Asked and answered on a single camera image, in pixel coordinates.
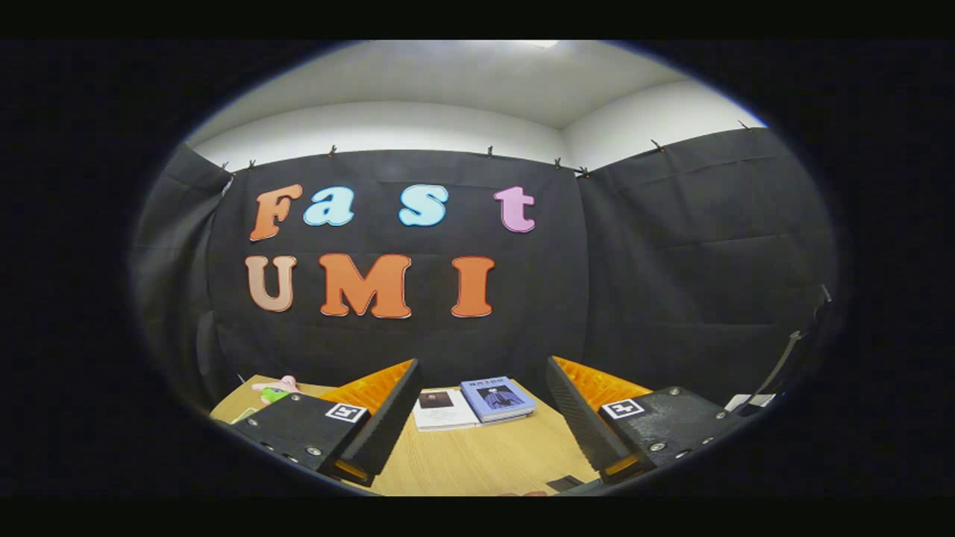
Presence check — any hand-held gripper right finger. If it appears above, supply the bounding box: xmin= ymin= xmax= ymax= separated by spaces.
xmin=545 ymin=356 xmax=747 ymax=489

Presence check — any pink and green plush toy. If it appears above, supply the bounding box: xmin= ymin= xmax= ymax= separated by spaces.
xmin=251 ymin=375 xmax=303 ymax=406

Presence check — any black backdrop cloth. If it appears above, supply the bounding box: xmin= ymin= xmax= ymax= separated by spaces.
xmin=128 ymin=127 xmax=840 ymax=418

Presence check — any blue book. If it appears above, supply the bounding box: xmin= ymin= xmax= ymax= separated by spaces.
xmin=460 ymin=376 xmax=536 ymax=424

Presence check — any black stand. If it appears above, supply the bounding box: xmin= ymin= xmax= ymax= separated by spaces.
xmin=746 ymin=283 xmax=833 ymax=411

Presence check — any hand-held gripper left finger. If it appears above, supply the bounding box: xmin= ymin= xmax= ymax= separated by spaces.
xmin=245 ymin=358 xmax=423 ymax=487

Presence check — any white book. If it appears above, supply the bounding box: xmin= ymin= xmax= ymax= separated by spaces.
xmin=413 ymin=389 xmax=478 ymax=432

